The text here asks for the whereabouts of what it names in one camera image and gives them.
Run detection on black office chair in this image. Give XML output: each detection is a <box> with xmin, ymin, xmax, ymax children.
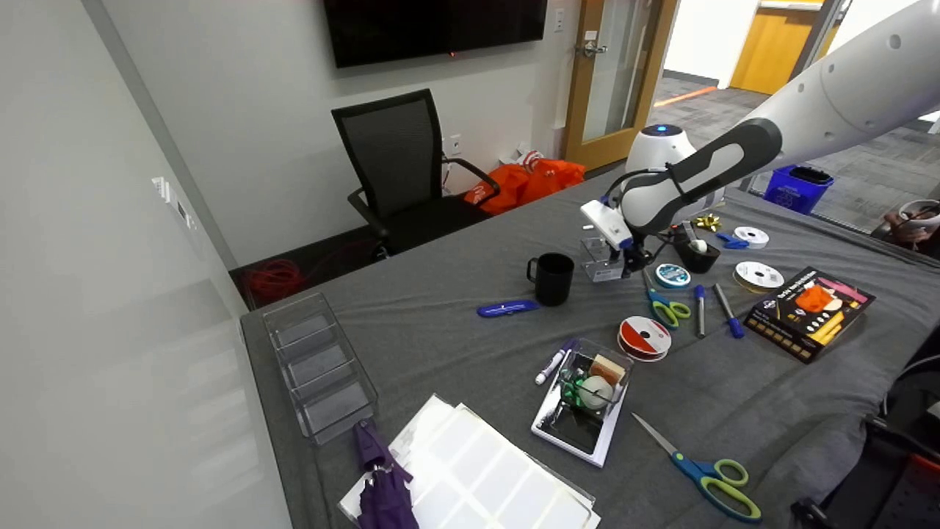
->
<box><xmin>331</xmin><ymin>88</ymin><xmax>502</xmax><ymax>255</ymax></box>

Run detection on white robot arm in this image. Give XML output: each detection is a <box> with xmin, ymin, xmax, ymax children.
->
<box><xmin>582</xmin><ymin>0</ymin><xmax>940</xmax><ymax>270</ymax></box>

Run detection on twine spool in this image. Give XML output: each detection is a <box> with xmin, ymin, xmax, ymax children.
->
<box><xmin>587</xmin><ymin>355</ymin><xmax>627</xmax><ymax>386</ymax></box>

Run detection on orange bag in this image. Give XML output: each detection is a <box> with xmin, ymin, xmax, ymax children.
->
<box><xmin>461</xmin><ymin>158</ymin><xmax>584</xmax><ymax>215</ymax></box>

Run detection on blue marker left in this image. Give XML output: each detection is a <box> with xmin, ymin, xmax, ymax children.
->
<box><xmin>693</xmin><ymin>285</ymin><xmax>707</xmax><ymax>339</ymax></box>

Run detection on wall outlet plate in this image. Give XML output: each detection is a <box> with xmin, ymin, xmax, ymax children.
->
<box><xmin>151</xmin><ymin>176</ymin><xmax>195</xmax><ymax>229</ymax></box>

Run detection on orange ribbon spool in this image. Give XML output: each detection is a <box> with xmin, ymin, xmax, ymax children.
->
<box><xmin>618</xmin><ymin>315</ymin><xmax>674</xmax><ymax>362</ymax></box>

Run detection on white tape roll near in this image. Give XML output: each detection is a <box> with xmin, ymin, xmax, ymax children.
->
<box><xmin>735</xmin><ymin>261</ymin><xmax>785</xmax><ymax>290</ymax></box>

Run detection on green white ball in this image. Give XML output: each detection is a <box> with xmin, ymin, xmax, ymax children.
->
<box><xmin>562</xmin><ymin>376</ymin><xmax>615</xmax><ymax>418</ymax></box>

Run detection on grey table cloth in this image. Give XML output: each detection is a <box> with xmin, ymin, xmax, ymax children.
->
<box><xmin>237</xmin><ymin>154</ymin><xmax>940</xmax><ymax>529</ymax></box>

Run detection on blue flat tag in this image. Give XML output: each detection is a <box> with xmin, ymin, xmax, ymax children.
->
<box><xmin>477</xmin><ymin>301</ymin><xmax>538</xmax><ymax>321</ymax></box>

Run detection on clear compartment organizer tray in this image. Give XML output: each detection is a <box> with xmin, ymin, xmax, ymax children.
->
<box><xmin>264</xmin><ymin>298</ymin><xmax>375</xmax><ymax>446</ymax></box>

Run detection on large green blue scissors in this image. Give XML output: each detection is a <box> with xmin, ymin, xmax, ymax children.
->
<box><xmin>635</xmin><ymin>414</ymin><xmax>765</xmax><ymax>523</ymax></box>

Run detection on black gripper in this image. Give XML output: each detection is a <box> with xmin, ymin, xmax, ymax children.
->
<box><xmin>582</xmin><ymin>201</ymin><xmax>646</xmax><ymax>270</ymax></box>

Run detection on wooden glass door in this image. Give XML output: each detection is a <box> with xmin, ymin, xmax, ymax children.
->
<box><xmin>562</xmin><ymin>0</ymin><xmax>679</xmax><ymax>167</ymax></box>

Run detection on red cable coil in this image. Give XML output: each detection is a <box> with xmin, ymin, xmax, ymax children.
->
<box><xmin>243</xmin><ymin>260</ymin><xmax>308</xmax><ymax>307</ymax></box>

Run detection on black mug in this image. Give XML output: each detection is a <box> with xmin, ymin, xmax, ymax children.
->
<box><xmin>525</xmin><ymin>252</ymin><xmax>574</xmax><ymax>307</ymax></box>

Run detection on white tape roll middle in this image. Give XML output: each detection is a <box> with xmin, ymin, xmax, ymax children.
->
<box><xmin>732</xmin><ymin>227</ymin><xmax>769</xmax><ymax>248</ymax></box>

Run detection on small green scissors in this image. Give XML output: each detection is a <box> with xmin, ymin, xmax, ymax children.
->
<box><xmin>643</xmin><ymin>277</ymin><xmax>691</xmax><ymax>329</ymax></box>

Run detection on white label sheets stack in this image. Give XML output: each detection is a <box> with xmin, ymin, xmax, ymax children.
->
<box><xmin>339</xmin><ymin>393</ymin><xmax>602</xmax><ymax>529</ymax></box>

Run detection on black wall television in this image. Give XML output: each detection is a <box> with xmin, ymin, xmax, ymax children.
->
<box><xmin>323</xmin><ymin>0</ymin><xmax>547</xmax><ymax>69</ymax></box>

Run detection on blue recycling bin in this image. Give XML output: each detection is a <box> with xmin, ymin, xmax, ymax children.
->
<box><xmin>765</xmin><ymin>165</ymin><xmax>832</xmax><ymax>215</ymax></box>

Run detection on white blue marker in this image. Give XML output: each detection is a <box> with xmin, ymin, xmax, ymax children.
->
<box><xmin>535</xmin><ymin>339</ymin><xmax>575</xmax><ymax>386</ymax></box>

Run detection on small clear plastic box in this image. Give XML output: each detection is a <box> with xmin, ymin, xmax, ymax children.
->
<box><xmin>582</xmin><ymin>237</ymin><xmax>627</xmax><ymax>282</ymax></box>

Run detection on white tape roll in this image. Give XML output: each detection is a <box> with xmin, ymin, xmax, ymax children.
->
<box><xmin>735</xmin><ymin>261</ymin><xmax>785</xmax><ymax>290</ymax></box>
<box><xmin>732</xmin><ymin>227</ymin><xmax>769</xmax><ymax>248</ymax></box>

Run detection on blue marker right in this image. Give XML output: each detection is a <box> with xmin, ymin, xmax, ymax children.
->
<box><xmin>715</xmin><ymin>282</ymin><xmax>744</xmax><ymax>339</ymax></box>

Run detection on purple cloth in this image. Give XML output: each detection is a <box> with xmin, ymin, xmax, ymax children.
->
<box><xmin>352</xmin><ymin>421</ymin><xmax>419</xmax><ymax>529</ymax></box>

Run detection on black orange book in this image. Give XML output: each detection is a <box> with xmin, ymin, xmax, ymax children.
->
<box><xmin>746</xmin><ymin>268</ymin><xmax>875</xmax><ymax>364</ymax></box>

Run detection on teal tape roll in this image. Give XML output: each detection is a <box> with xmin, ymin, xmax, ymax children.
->
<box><xmin>652</xmin><ymin>261</ymin><xmax>691</xmax><ymax>289</ymax></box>

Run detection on yellow bow right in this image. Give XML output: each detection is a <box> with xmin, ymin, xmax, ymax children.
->
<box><xmin>693</xmin><ymin>215</ymin><xmax>722</xmax><ymax>232</ymax></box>

